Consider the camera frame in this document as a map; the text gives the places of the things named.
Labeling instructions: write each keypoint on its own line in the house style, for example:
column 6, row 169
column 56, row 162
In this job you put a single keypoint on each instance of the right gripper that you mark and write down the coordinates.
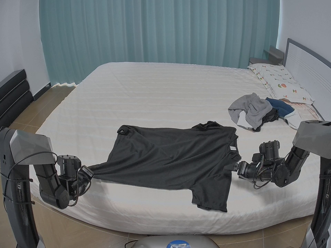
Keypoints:
column 249, row 172

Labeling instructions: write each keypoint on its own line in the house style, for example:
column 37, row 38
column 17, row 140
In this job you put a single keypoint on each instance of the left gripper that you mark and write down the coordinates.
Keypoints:
column 84, row 178

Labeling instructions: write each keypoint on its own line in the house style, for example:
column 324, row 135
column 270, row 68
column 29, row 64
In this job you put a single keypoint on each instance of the black T-shirt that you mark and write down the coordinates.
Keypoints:
column 175, row 159

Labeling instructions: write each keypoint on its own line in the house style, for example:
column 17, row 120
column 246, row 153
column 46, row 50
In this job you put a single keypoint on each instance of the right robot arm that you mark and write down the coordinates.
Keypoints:
column 297, row 161

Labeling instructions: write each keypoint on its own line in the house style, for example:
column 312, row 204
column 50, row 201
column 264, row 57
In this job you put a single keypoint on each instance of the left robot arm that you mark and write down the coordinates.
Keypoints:
column 49, row 182

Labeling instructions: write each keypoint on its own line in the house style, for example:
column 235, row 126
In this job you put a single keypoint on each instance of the pile of clothes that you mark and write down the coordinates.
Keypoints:
column 256, row 110

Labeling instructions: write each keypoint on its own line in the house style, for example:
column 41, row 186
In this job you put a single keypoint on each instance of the bed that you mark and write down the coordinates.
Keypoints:
column 160, row 99

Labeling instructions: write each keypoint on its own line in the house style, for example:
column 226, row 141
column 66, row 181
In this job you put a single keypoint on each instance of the white printed pillow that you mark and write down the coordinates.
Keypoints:
column 281, row 81

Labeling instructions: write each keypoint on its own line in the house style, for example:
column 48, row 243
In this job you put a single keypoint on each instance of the grey wooden bedside table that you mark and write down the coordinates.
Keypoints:
column 274, row 54

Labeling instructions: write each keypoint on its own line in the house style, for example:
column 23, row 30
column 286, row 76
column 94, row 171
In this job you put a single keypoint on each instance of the blue-green curtain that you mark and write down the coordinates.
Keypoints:
column 155, row 22

